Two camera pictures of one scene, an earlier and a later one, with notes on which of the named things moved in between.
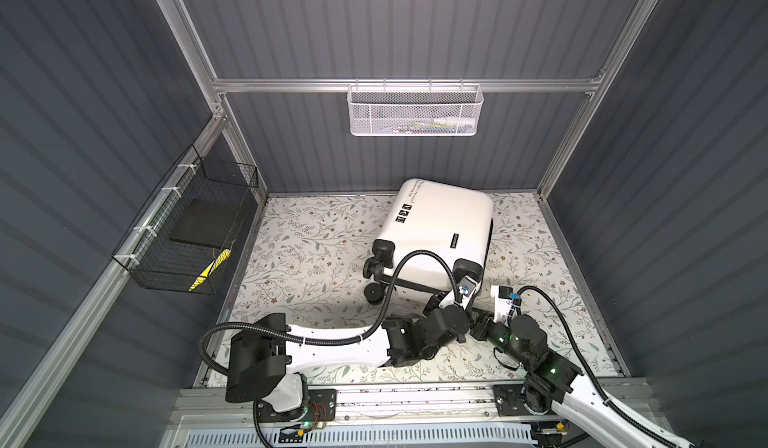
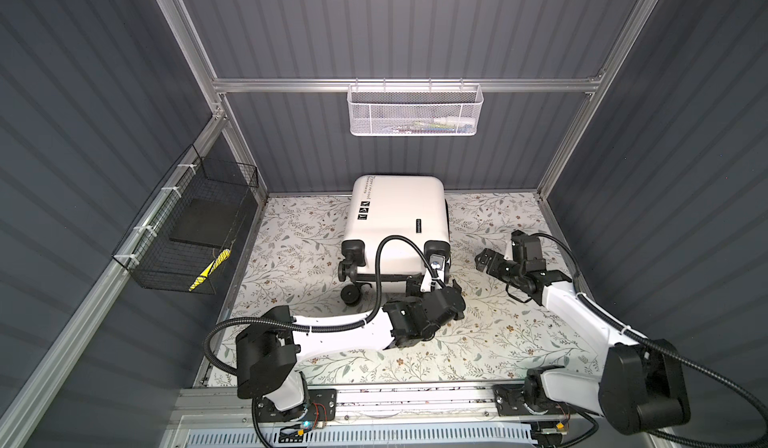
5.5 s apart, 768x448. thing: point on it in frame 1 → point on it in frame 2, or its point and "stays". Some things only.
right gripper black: [481, 326] → [493, 268]
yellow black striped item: [212, 267] stays
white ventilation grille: [423, 438] stays
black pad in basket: [207, 221] stays
